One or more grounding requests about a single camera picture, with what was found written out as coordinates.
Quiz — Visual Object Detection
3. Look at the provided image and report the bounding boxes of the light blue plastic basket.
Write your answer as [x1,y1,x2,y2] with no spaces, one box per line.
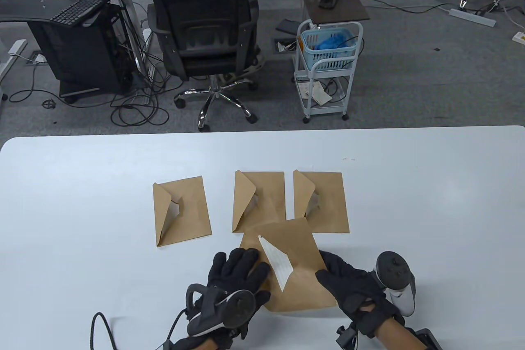
[301,29,358,72]

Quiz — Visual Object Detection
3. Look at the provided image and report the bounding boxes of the black mesh office chair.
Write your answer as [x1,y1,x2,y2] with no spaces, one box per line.
[145,0,265,133]

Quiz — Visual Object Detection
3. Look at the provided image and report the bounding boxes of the dark curved desk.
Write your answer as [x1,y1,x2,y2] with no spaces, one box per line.
[0,0,84,23]

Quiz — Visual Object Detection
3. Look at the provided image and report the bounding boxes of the white power strip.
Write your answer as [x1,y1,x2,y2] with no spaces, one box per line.
[449,8,497,27]

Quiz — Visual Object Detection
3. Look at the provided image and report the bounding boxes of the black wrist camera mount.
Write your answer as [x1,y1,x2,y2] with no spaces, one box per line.
[336,325,444,350]

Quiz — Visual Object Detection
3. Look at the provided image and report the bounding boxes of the spiral notebook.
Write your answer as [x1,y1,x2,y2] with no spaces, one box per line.
[299,81,333,107]

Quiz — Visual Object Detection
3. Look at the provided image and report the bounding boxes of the person's left forearm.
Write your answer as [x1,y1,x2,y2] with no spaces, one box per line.
[169,334,231,350]

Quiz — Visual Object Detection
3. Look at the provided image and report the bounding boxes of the grey controller on right glove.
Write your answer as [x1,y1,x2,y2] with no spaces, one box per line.
[375,251,416,318]

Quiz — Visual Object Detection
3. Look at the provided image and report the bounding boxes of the dark controller on left glove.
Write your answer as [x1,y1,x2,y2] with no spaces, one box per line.
[185,283,256,337]

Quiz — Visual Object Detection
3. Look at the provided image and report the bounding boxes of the brown board on cart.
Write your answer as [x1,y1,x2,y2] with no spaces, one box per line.
[298,0,370,25]

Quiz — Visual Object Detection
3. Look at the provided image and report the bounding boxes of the black computer tower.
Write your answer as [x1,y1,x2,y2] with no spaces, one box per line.
[28,2,135,104]

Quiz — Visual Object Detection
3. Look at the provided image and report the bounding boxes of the blue cloth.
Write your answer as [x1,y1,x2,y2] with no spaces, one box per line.
[313,34,348,52]

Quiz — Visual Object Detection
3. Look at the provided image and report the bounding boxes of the brown paper envelope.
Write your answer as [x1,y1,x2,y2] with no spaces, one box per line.
[293,169,350,234]
[153,176,213,247]
[232,170,286,233]

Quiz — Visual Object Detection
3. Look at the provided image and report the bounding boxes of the person's right hand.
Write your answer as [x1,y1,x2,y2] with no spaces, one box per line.
[315,251,405,339]

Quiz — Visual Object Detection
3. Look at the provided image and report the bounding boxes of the person's right forearm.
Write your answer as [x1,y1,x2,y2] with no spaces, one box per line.
[374,317,424,350]

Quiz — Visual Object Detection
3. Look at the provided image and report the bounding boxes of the black floor cables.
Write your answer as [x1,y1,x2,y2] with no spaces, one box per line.
[8,73,171,128]

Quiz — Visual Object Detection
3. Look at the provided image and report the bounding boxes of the black keyboard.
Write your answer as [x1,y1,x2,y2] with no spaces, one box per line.
[50,0,116,27]

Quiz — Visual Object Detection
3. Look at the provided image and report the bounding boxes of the black glove cable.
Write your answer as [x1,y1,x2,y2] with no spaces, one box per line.
[91,311,187,350]

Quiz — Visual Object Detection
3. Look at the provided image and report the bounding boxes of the person's left hand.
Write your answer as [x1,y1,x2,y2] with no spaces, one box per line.
[188,248,272,339]

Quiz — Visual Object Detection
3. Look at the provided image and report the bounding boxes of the brown envelope with white flap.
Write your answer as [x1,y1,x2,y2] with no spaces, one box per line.
[239,217,338,313]

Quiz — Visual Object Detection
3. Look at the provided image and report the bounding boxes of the white rolling cart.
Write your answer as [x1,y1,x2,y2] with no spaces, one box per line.
[293,20,364,124]

